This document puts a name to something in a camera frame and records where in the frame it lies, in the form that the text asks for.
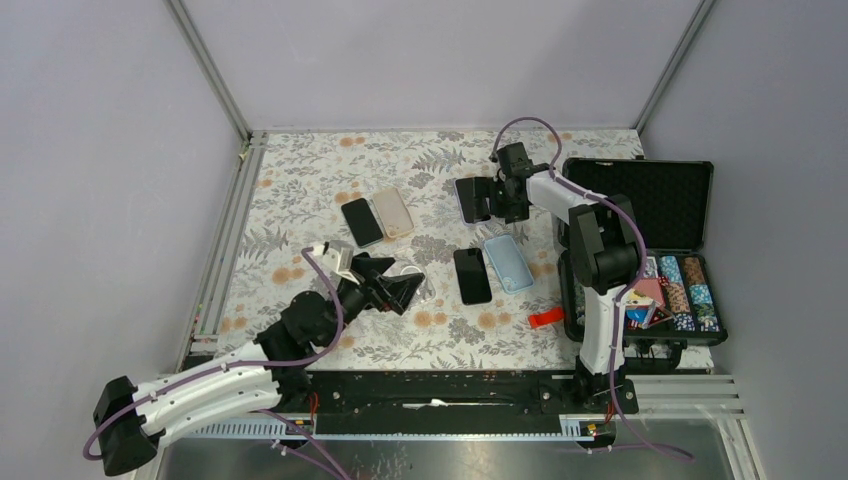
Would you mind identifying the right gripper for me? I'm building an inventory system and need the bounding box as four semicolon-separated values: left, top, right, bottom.
472;176;529;225

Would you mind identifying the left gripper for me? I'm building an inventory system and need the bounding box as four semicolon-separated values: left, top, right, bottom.
319;257;425;347

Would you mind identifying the small black smartphone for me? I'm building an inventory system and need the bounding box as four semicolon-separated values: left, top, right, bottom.
341;198;384;248

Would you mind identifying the beige phone case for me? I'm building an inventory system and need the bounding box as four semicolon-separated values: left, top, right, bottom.
373;187;415;239

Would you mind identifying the black smartphone from blue case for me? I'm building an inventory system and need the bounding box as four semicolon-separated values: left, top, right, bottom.
453;248;492;305

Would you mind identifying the phone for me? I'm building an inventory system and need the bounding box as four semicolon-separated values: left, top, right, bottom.
453;178;467;225
483;235;535;294

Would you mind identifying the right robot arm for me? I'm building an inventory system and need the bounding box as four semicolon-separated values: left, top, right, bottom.
460;142;646;412

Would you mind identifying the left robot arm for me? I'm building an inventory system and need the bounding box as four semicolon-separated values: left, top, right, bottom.
83;242;426;477

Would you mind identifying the black poker chip case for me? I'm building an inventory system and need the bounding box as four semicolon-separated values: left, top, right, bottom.
562;158;728;346

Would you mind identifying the floral tablecloth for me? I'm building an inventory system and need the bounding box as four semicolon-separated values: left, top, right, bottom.
217;131;578;370

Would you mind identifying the red plastic piece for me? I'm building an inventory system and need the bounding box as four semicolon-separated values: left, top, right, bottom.
528;307;566;329

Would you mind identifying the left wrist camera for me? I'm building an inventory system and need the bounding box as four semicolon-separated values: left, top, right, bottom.
313;240;360;284

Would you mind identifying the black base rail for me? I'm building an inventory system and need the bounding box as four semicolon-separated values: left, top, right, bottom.
271;370;639;437

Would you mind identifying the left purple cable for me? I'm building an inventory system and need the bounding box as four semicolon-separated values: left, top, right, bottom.
82;246;352;480

